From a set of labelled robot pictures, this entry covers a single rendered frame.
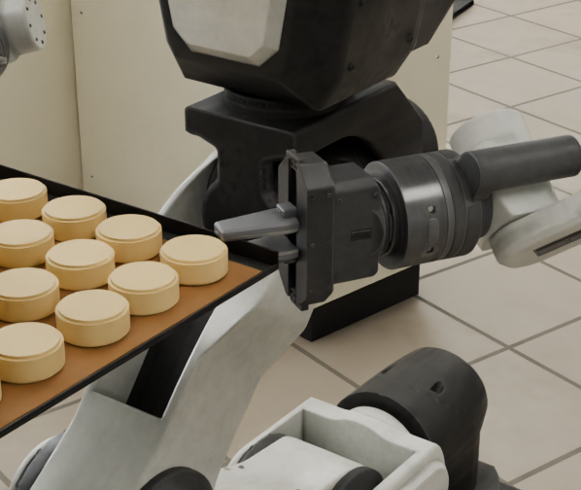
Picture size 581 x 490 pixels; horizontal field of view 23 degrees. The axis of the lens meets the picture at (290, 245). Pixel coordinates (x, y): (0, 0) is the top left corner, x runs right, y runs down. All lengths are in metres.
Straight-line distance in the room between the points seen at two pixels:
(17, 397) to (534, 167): 0.45
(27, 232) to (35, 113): 1.76
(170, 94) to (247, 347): 1.35
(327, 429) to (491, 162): 0.66
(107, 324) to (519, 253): 0.37
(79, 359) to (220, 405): 0.39
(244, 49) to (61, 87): 1.62
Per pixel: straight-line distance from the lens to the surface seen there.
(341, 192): 1.08
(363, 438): 1.67
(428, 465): 1.64
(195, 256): 1.03
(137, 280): 1.00
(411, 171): 1.11
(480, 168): 1.10
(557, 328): 2.63
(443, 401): 1.73
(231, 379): 1.32
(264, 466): 1.57
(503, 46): 4.21
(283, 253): 1.09
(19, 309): 0.99
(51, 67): 2.82
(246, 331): 1.28
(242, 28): 1.24
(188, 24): 1.28
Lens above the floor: 1.24
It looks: 25 degrees down
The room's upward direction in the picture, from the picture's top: straight up
